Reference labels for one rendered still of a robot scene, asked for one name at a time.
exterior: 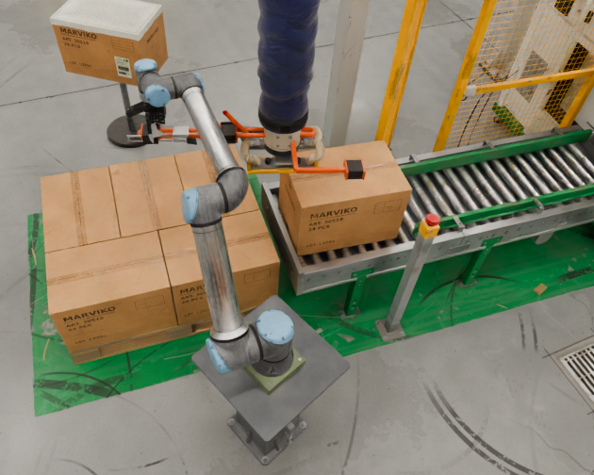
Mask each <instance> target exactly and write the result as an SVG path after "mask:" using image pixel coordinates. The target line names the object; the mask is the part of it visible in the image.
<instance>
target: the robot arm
mask: <svg viewBox="0 0 594 475"><path fill-rule="evenodd" d="M134 71H135V74H136V78H137V84H138V89H139V95H140V99H141V100H142V102H139V103H137V104H135V105H133V106H129V107H128V108H127V109H126V112H125V114H126V115H127V116H128V117H129V118H130V117H133V116H135V115H137V114H140V113H142V112H145V118H146V121H147V130H148V134H149V138H150V141H152V142H153V143H154V138H155V137H159V136H162V132H161V131H160V130H157V126H156V123H160V124H165V118H166V114H167V113H166V107H165V105H167V104H168V103H169V101H170V100H173V99H179V98H182V100H183V102H184V103H185V105H186V107H187V109H188V112H189V114H190V116H191V118H192V121H193V123H194V125H195V127H196V130H197V132H198V134H199V136H200V138H201V141H202V143H203V144H204V146H205V148H206V152H207V154H208V156H209V158H210V161H211V163H212V165H213V167H214V169H215V172H216V173H217V175H218V176H217V178H216V182H215V183H211V184H207V185H203V186H200V187H193V188H189V189H186V190H184V191H183V193H182V196H181V207H182V213H183V217H184V220H185V222H186V223H189V224H190V227H191V229H192V233H193V237H194V242H195V246H196V251H197V254H198V259H199V263H200V268H201V272H202V276H203V280H204V285H205V289H206V296H207V301H208V305H209V310H210V314H211V317H212V322H213V327H212V328H211V330H210V338H208V339H207V340H206V347H207V349H208V352H209V355H210V357H211V360H212V362H213V364H214V366H215V368H216V370H217V371H218V372H219V373H220V374H224V373H227V372H232V371H233V370H236V369H240V368H243V367H246V366H248V365H252V367H253V368H254V370H255V371H256V372H258V373H259V374H261V375H263V376H266V377H278V376H281V375H283V374H285V373H286V372H287V371H288V370H289V369H290V368H291V366H292V363H293V359H294V352H293V349H292V347H291V343H292V338H293V335H294V329H293V322H292V320H291V318H290V317H289V316H288V315H287V314H285V313H284V312H282V311H279V310H269V311H265V312H263V313H262V314H261V315H260V316H259V317H258V319H257V321H256V322H254V323H251V324H248V323H247V322H246V321H245V320H243V319H241V314H240V310H239V301H238V297H237V292H236V288H235V283H234V278H233V273H232V269H231V264H230V259H229V254H228V250H227V245H226V240H225V235H224V230H223V218H222V214H224V213H228V212H231V211H233V210H234V209H236V208H237V207H238V206H239V205H240V204H241V203H242V201H243V200H244V198H245V196H246V193H247V191H248V187H249V180H248V175H247V173H246V171H245V170H244V169H243V168H242V167H240V166H239V165H238V163H237V161H236V159H235V158H234V156H233V154H232V152H231V150H230V148H229V146H228V144H227V141H226V139H225V137H224V135H223V132H222V130H221V128H220V127H219V125H218V123H217V121H216V118H215V116H214V114H213V112H212V110H211V108H210V106H209V104H208V102H207V100H206V97H205V95H204V92H205V85H204V81H203V79H202V77H201V76H200V75H199V74H198V73H188V74H180V75H174V76H167V77H162V78H161V77H160V75H159V73H158V71H157V63H156V62H155V61H154V60H152V59H149V58H145V59H140V60H138V61H137V62H136V63H135V64H134ZM152 126H153V127H152Z"/></svg>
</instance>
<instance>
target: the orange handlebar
mask: <svg viewBox="0 0 594 475"><path fill-rule="evenodd" d="M244 128H245V129H246V130H247V131H254V130H255V131H260V130H261V131H263V132H264V127H244ZM160 131H161V132H162V133H172V132H173V128H160ZM189 133H198V132H197V130H196V128H189ZM315 135H316V129H315V128H313V127H304V128H303V129H301V133H300V138H303V137H314V136H315ZM188 138H196V139H201V138H200V136H199V134H189V136H188ZM238 138H266V135H265V133H238ZM290 149H291V156H292V164H293V171H294V172H296V173H342V172H345V167H311V168H299V167H298V159H297V152H296V145H295V140H293V141H292V142H291V143H290Z"/></svg>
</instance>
